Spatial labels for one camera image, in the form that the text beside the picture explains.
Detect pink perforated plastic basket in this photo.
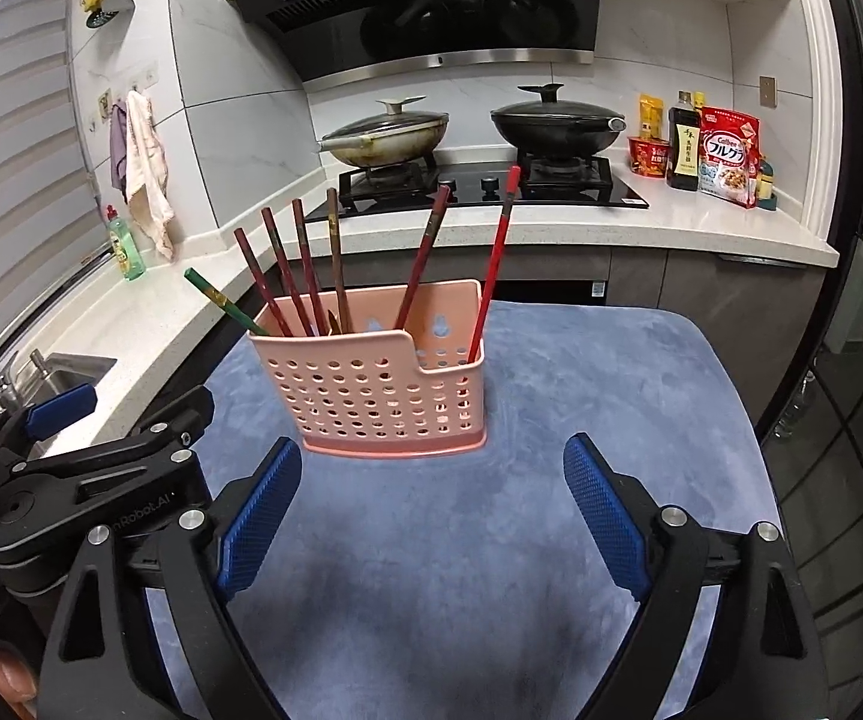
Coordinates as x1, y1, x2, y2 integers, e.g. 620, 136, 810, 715
247, 279, 491, 458

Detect dark red chopstick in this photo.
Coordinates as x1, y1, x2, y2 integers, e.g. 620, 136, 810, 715
234, 228, 290, 337
261, 208, 316, 337
291, 199, 329, 335

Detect black gas stove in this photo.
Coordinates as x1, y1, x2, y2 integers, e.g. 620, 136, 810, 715
303, 157, 651, 224

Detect red cereal bag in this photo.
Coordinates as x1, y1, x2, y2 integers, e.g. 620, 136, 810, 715
697, 106, 763, 209

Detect cream hanging cloth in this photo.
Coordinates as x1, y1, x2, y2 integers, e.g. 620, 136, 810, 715
125, 90, 178, 263

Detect black pan with lid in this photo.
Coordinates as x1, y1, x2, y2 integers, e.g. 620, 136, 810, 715
489, 84, 627, 155

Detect person's left hand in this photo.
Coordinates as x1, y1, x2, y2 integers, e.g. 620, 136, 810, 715
0, 645, 38, 720

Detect white window blinds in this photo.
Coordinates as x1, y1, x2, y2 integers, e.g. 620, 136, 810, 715
0, 0, 121, 361

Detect brown chopstick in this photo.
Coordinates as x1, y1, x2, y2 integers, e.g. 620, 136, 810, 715
325, 188, 351, 335

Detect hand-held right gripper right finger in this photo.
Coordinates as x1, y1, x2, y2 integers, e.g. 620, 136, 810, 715
562, 431, 826, 720

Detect green dish soap bottle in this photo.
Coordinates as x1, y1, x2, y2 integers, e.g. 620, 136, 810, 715
105, 204, 148, 282

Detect green holder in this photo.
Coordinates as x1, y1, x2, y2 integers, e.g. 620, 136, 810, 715
755, 157, 781, 211

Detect dark grey base cabinets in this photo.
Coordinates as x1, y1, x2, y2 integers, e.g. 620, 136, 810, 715
341, 247, 829, 421

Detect blue plush mat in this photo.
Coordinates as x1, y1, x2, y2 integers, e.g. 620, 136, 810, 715
142, 300, 784, 720

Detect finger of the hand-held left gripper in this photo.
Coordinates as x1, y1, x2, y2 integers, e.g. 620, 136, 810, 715
11, 385, 216, 505
0, 382, 98, 467

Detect red instant noodle cup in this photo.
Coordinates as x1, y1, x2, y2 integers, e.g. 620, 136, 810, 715
627, 135, 672, 179

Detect dark soy sauce bottle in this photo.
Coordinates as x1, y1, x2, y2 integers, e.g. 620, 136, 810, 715
665, 90, 706, 192

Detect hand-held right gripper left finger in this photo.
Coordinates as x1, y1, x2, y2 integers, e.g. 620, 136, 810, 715
37, 435, 303, 720

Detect purple hanging cloth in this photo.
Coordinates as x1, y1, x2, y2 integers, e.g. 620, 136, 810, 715
109, 99, 131, 203

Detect green chopstick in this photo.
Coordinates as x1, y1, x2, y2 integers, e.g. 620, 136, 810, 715
184, 268, 252, 335

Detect steel wok with lid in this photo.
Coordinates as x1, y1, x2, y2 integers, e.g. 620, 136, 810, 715
317, 96, 451, 168

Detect black range hood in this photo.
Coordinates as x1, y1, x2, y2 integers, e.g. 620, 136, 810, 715
217, 0, 612, 83

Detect steel sink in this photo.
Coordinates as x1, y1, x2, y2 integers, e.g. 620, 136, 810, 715
0, 349, 119, 421

